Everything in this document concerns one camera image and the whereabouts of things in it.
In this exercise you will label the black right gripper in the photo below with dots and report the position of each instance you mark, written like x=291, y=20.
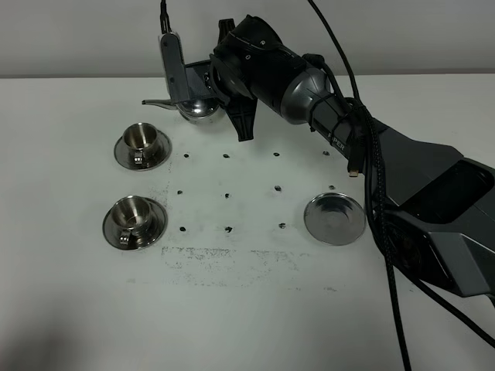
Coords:
x=250, y=64

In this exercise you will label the stainless steel teapot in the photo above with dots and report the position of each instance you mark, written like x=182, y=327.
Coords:
x=195, y=111

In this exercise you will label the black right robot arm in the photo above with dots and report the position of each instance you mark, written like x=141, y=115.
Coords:
x=431, y=209

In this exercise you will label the steel teapot saucer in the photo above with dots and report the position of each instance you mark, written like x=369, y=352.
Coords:
x=335, y=219

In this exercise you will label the far steel saucer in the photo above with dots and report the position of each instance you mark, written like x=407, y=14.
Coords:
x=123, y=157

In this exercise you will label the far steel teacup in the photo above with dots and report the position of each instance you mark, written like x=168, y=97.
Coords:
x=141, y=139

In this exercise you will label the steel teacup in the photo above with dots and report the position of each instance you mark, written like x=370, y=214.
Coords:
x=141, y=139
x=132, y=216

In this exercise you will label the near steel saucer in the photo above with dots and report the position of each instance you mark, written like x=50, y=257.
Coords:
x=152, y=235

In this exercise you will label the near steel teacup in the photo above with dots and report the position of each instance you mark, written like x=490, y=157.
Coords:
x=132, y=216

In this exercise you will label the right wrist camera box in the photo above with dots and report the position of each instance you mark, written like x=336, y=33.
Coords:
x=185, y=82

